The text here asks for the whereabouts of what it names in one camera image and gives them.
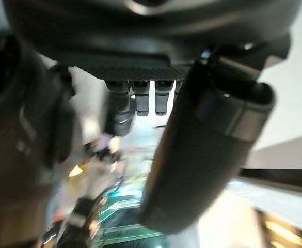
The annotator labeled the dark robot torso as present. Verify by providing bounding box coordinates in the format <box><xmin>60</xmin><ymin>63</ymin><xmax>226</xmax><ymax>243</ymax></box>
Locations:
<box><xmin>0</xmin><ymin>33</ymin><xmax>75</xmax><ymax>248</ymax></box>

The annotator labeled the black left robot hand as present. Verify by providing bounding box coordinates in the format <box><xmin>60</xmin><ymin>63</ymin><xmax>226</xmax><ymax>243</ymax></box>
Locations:
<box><xmin>3</xmin><ymin>0</ymin><xmax>302</xmax><ymax>235</ymax></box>

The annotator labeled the wooden cabinet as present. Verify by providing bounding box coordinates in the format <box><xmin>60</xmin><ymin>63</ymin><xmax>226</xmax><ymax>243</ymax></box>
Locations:
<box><xmin>252</xmin><ymin>206</ymin><xmax>302</xmax><ymax>248</ymax></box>

